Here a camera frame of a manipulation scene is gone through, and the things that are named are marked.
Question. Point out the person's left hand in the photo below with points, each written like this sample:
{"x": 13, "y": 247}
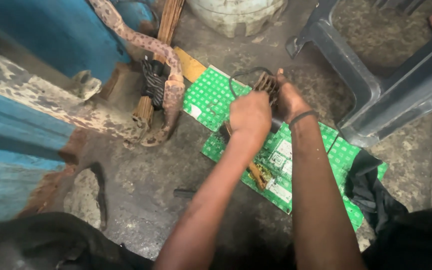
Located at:
{"x": 249, "y": 112}

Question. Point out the person's right hand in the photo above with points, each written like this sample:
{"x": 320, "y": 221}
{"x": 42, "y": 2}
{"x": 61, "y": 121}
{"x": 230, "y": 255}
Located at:
{"x": 289, "y": 99}

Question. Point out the person's left fingers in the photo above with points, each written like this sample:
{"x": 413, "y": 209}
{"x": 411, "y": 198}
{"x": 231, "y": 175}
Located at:
{"x": 251, "y": 96}

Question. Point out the rusty finned metal part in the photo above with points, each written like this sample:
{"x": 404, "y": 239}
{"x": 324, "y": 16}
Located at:
{"x": 267, "y": 87}

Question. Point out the green patterned cardboard sheet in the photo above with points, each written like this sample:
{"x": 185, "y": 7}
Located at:
{"x": 216, "y": 97}

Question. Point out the black wrist band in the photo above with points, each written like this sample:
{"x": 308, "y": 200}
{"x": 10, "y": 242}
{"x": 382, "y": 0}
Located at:
{"x": 301, "y": 117}

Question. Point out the rusty yellow tool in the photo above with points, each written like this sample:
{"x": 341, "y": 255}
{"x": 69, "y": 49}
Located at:
{"x": 258, "y": 175}

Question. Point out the dirty white plastic bucket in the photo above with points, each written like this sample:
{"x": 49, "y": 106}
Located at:
{"x": 234, "y": 15}

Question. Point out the spotted brown curved pipe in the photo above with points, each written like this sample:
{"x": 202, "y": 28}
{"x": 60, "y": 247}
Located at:
{"x": 163, "y": 75}

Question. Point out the wooden plank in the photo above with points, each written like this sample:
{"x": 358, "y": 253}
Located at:
{"x": 159, "y": 60}

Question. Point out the black striped cloth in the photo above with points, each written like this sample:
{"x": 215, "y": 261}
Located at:
{"x": 153, "y": 84}

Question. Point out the small black rod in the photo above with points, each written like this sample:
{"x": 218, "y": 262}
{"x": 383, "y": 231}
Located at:
{"x": 184, "y": 193}

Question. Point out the dark grey plastic chair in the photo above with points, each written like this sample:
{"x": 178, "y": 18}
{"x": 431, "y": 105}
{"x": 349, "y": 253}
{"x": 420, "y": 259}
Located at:
{"x": 388, "y": 82}

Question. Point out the black cloth rag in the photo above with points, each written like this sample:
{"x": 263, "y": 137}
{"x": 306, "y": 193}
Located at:
{"x": 369, "y": 187}

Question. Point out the person's dark trousers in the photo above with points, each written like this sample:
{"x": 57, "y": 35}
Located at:
{"x": 51, "y": 243}

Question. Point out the blue rusty metal frame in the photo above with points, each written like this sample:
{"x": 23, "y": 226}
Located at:
{"x": 32, "y": 93}

